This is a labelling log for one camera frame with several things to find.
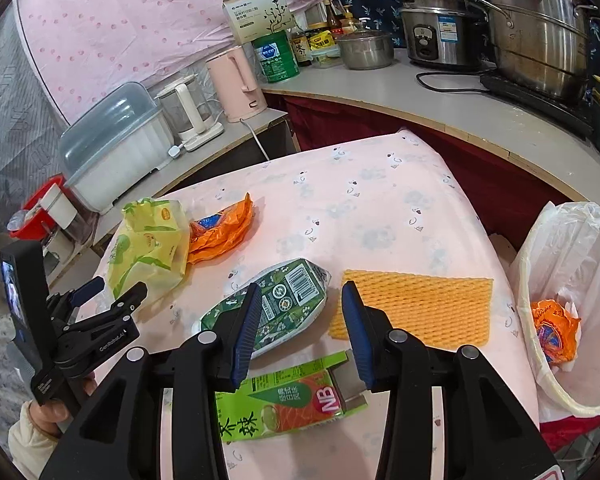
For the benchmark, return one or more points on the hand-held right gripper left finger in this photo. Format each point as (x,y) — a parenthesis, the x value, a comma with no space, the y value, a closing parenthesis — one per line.
(245,335)

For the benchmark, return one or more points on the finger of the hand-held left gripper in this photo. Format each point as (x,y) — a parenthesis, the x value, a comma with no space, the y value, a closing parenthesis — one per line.
(130,300)
(87,290)

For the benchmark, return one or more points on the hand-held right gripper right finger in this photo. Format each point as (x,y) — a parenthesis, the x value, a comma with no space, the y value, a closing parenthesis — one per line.
(357,335)

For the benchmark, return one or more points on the yellow-green plastic bag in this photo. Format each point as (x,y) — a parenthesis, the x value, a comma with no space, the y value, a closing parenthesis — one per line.
(145,250)

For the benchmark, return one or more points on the green patterned white pouch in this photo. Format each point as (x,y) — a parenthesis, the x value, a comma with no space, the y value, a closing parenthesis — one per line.
(285,300)

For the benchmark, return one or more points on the orange foam fruit net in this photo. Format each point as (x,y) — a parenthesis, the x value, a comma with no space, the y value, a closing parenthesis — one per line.
(420,305)

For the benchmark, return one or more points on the green tea carton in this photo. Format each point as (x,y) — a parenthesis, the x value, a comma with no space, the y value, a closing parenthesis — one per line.
(280,405)

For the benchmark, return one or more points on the orange snack wrapper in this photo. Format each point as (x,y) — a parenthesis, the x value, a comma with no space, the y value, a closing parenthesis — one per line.
(555,330)
(220,232)

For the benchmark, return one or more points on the white lined trash bin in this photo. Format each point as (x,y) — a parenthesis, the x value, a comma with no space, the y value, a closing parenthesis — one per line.
(570,240)

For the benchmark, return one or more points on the person's left forearm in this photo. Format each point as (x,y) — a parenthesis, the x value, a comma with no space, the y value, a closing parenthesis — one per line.
(30,450)

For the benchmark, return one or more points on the person's left hand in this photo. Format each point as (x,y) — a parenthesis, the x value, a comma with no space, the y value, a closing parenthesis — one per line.
(52,417)

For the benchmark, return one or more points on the white lidded container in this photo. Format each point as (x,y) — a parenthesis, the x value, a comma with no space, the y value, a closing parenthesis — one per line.
(60,207)

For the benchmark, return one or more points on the red plastic basin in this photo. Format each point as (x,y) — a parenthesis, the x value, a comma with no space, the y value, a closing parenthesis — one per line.
(30,210)

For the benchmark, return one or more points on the white dish box clear lid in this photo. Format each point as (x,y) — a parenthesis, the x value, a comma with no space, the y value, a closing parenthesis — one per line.
(115,155)

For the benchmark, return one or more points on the white kettle plug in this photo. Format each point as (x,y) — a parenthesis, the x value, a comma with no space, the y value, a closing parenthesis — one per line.
(176,150)

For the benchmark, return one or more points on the wooden side cabinet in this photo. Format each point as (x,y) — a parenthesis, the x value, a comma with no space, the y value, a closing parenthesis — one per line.
(230,145)

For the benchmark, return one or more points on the white glass kettle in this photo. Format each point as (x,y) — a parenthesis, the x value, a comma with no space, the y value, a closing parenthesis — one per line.
(187,110)

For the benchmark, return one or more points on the pink electric kettle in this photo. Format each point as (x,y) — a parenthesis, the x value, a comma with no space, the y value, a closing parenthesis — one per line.
(235,85)

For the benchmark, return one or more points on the red cloth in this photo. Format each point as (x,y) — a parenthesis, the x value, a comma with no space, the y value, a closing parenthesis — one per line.
(580,430)

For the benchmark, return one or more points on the pink dotted curtain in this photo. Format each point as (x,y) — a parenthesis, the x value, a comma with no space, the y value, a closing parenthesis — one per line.
(155,25)

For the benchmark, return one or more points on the green tin can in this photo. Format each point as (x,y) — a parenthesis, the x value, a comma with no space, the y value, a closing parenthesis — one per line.
(277,60)

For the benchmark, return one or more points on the clear plastic food container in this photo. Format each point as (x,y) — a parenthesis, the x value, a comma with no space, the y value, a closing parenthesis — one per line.
(326,58)

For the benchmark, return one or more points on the small steel lidded pot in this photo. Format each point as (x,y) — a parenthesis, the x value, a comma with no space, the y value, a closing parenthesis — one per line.
(365,52)

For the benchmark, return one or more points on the dark sauce bottle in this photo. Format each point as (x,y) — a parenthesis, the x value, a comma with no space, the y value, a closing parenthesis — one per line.
(301,50)

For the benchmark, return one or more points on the black induction cooker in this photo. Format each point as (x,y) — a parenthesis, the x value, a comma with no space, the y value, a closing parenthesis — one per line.
(545,105)

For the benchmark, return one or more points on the steel rice cooker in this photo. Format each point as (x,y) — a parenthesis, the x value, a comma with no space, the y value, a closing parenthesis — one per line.
(440,35)

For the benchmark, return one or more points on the beige cardboard box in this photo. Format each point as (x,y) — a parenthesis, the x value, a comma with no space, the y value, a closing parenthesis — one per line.
(255,15)

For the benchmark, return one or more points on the amber sauce bottle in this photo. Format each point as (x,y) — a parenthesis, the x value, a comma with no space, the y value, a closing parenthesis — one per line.
(348,20)

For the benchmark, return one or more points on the red capped sauce bottle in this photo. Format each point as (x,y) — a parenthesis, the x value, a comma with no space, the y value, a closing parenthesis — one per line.
(332,17)

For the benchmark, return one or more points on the large steel steamer pot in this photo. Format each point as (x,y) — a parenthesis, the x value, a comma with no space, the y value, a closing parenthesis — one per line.
(535,40)

